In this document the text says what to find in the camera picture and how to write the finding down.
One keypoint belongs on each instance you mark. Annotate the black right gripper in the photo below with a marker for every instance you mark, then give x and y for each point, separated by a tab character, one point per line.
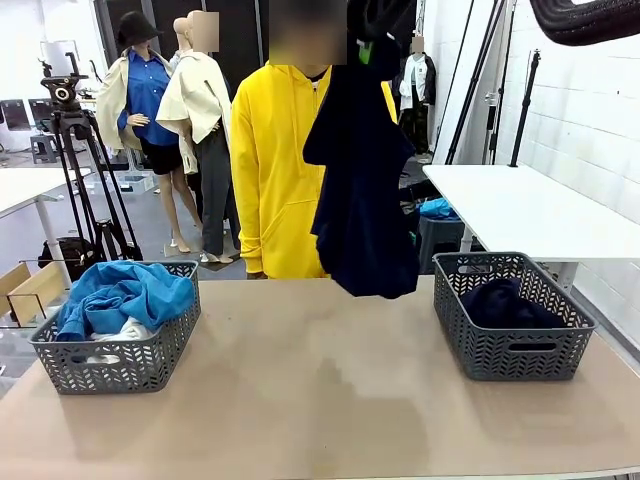
375	17

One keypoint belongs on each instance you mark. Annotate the dark navy garment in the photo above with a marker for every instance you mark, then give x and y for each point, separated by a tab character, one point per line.
360	200

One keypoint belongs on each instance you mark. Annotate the dark navy trousers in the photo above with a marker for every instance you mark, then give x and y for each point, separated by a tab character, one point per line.
505	305

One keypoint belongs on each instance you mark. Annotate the blue shirt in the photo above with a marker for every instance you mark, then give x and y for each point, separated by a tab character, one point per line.
130	295

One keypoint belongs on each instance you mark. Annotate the white shirt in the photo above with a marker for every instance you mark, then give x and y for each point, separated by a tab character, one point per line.
127	332

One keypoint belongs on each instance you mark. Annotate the figure in black white jacket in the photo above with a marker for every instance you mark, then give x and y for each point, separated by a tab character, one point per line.
417	85

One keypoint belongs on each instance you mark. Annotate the tall black tripod stand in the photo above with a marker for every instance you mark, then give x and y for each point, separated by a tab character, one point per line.
475	90

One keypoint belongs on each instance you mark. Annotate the person in yellow hoodie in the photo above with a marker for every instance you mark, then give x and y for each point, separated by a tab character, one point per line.
270	150

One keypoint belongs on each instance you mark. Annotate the short black light stand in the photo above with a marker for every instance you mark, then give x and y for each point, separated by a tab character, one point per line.
525	110

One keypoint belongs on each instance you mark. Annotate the blue cloth bundle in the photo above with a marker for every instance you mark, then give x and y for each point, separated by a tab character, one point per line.
439	209

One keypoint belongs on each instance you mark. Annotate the mannequin with cream jacket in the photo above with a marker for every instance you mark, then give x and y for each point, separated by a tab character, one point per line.
200	100

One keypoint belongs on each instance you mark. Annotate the dark grey stool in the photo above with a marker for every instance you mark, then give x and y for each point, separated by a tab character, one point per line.
442	240

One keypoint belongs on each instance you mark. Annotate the white table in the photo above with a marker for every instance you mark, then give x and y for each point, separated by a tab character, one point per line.
25	185
525	215

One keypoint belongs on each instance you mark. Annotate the mannequin with blue shirt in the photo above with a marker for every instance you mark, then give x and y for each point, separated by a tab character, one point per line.
145	100

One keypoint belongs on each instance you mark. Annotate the black bucket hat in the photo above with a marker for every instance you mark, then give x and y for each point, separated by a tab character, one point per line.
135	27

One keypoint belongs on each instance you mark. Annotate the small grey stool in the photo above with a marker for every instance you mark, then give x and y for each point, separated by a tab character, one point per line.
45	147

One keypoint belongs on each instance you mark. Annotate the grey woven plastic basket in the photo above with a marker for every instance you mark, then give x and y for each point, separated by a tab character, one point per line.
515	360
120	370

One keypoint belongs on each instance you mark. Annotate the black bag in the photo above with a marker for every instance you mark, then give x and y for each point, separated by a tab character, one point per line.
75	255

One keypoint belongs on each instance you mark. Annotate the black camera tripod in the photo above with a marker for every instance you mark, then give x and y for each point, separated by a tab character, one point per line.
65	120

